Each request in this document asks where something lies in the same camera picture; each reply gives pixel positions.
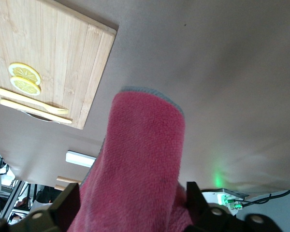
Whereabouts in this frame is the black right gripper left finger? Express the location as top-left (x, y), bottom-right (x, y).
top-left (0, 183), bottom-right (81, 232)

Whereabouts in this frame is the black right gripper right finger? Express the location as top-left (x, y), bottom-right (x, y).
top-left (183, 181), bottom-right (283, 232)

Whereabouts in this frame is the red microfibre cloth grey trim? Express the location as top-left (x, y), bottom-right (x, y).
top-left (67, 86), bottom-right (196, 232)

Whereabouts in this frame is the yellow plastic knife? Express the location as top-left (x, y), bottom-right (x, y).
top-left (0, 98), bottom-right (73, 125)

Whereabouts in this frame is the yellow plastic fork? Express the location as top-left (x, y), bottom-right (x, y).
top-left (0, 87), bottom-right (70, 115)

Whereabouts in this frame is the yellow lemon slice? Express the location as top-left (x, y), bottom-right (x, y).
top-left (10, 76), bottom-right (42, 96)
top-left (8, 62), bottom-right (42, 85)

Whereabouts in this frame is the thin black cable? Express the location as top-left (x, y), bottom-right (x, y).
top-left (241, 189), bottom-right (290, 206)

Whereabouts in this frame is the bamboo cutting board metal handle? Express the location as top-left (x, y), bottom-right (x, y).
top-left (0, 0), bottom-right (118, 131)

